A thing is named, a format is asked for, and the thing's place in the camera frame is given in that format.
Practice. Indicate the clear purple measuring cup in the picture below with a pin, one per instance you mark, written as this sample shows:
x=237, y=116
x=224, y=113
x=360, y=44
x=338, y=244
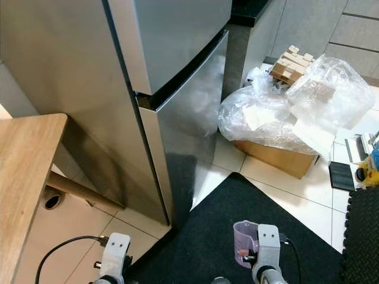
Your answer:
x=243, y=236

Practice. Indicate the silver fridge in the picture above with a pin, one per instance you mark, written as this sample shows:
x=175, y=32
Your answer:
x=59, y=71

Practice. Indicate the black floor mat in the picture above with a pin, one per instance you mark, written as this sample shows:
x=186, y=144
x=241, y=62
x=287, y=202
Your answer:
x=225, y=201

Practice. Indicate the black foam tile mat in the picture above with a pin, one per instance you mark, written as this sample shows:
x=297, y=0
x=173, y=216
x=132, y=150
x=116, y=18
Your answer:
x=361, y=236

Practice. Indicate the black foot pedal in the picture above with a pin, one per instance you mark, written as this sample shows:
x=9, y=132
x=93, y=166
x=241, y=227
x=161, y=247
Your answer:
x=341, y=176

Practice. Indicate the large clear plastic bag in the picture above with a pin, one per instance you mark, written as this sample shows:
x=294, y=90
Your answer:
x=257, y=118

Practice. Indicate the yellow blue tool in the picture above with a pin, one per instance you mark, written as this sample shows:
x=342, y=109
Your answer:
x=370, y=171

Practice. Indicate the white grey box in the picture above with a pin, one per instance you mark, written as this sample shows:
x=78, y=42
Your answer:
x=358, y=149

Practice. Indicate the clear bubble wrap bag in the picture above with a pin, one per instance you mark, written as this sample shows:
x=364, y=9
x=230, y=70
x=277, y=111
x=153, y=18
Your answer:
x=331, y=89

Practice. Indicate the wooden block stack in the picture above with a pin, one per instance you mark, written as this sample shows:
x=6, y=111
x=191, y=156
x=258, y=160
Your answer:
x=291, y=65

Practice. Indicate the grey cabinet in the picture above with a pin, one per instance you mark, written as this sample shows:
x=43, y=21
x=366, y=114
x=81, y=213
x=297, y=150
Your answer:
x=249, y=47

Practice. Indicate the silver freezer door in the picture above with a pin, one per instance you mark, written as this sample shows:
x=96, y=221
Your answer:
x=177, y=35

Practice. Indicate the black countertop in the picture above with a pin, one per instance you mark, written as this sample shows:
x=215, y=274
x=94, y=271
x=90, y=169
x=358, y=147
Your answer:
x=246, y=12

